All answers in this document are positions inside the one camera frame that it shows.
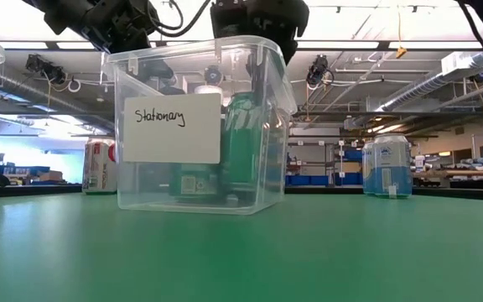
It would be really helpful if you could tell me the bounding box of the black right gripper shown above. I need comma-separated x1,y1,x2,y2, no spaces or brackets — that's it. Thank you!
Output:
210,0,310,102

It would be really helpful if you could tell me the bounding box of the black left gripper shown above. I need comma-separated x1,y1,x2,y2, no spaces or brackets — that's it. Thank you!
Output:
80,0,186,96

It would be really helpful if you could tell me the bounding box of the green soda can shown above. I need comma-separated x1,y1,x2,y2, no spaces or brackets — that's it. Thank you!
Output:
222,91,270,198
169,162,222,199

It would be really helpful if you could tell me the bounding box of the silver red cola can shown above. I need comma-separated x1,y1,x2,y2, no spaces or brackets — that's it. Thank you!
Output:
81,136,118,195

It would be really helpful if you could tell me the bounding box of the clear plastic bin with label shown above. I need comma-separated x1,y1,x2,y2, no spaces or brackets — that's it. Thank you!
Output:
101,35,298,216

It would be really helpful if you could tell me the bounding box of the blue white soda can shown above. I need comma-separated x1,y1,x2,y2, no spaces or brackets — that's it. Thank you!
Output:
372,133,413,200

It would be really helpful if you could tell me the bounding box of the black ceiling-hung device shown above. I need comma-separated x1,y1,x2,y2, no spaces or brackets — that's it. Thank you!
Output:
306,54,335,88
25,54,67,86

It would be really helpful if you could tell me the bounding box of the white handwritten paper label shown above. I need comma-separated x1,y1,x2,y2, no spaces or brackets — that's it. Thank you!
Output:
122,92,222,164

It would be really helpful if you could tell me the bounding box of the shelf with blue bins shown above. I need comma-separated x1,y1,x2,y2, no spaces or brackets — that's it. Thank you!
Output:
0,148,65,186
285,140,365,188

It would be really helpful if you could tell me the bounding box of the cluttered wooden workbench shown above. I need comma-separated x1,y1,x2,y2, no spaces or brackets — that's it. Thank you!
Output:
411,154,483,190

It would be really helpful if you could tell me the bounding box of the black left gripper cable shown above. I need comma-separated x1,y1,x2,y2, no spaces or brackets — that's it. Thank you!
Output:
147,0,214,38

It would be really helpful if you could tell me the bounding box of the grey ceiling duct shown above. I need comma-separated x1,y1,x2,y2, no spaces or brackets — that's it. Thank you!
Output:
0,69,117,132

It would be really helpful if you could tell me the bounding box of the yellow hanging hook cord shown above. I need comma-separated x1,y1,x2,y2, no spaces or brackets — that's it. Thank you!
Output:
395,3,408,60

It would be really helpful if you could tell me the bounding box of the silver ventilation duct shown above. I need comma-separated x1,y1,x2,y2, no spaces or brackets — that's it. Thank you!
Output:
375,49,483,113

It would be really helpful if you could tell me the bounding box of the black aluminium table frame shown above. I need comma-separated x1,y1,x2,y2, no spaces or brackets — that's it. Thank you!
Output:
0,183,483,203

